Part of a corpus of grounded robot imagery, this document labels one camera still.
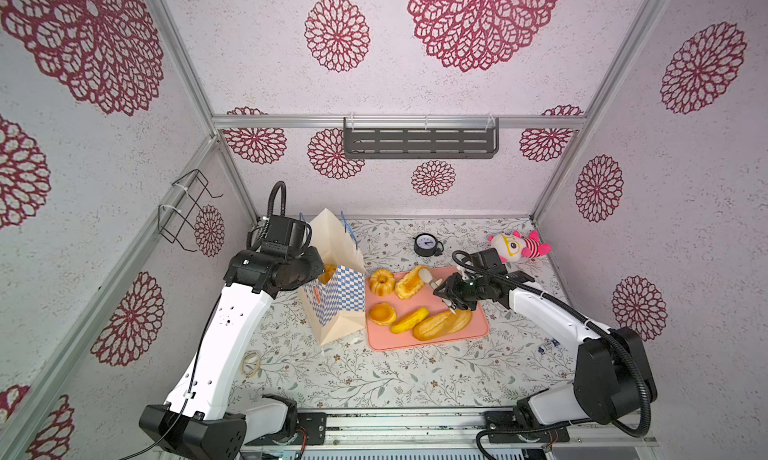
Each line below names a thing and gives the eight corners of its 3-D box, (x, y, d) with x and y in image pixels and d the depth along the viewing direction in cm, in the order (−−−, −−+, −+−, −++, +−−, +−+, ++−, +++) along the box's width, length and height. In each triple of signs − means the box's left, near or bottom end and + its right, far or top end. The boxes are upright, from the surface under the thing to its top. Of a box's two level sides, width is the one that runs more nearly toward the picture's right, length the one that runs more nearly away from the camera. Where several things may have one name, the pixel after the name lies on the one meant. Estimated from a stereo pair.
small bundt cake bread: (367, 288, 102) (366, 280, 98) (381, 274, 106) (381, 265, 102) (384, 300, 99) (384, 292, 95) (398, 285, 103) (399, 277, 99)
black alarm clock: (415, 256, 111) (415, 250, 108) (413, 238, 117) (414, 231, 114) (442, 256, 111) (443, 250, 108) (439, 238, 117) (440, 231, 114)
